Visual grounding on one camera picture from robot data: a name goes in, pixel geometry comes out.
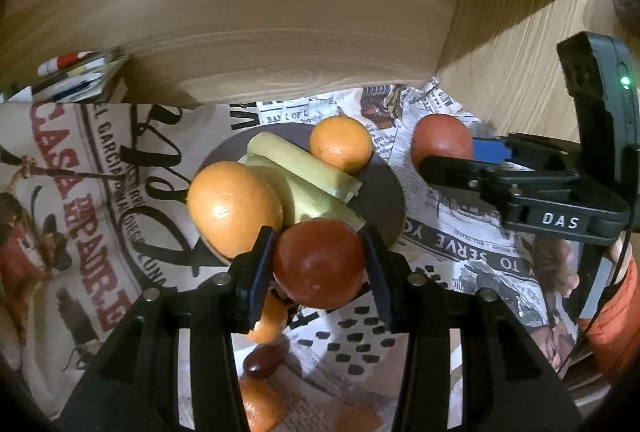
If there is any person's right hand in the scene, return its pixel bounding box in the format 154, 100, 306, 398
534, 230, 634, 298

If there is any small mandarin front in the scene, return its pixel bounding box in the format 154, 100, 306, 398
240, 378, 285, 432

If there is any small mandarin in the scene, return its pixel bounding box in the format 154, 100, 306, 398
309, 115, 373, 174
240, 378, 285, 432
246, 293, 288, 344

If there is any printed newspaper cloth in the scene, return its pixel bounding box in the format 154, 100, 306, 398
1, 85, 577, 419

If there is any orange jacket sleeve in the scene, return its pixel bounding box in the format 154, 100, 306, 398
578, 259, 640, 386

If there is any red tomato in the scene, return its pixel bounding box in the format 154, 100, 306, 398
410, 114, 474, 171
273, 217, 366, 309

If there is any large orange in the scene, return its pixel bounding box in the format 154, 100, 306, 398
186, 161, 283, 261

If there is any pale yellow cylindrical fruit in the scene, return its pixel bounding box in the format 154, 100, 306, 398
247, 132, 362, 203

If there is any red white marker pen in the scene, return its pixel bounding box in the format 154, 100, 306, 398
37, 51, 91, 76

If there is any stack of books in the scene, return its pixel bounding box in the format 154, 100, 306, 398
1, 48, 130, 103

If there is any dark grey round plate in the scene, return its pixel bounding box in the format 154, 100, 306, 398
198, 124, 406, 264

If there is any small dark plum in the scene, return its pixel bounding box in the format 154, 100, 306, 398
243, 344, 288, 379

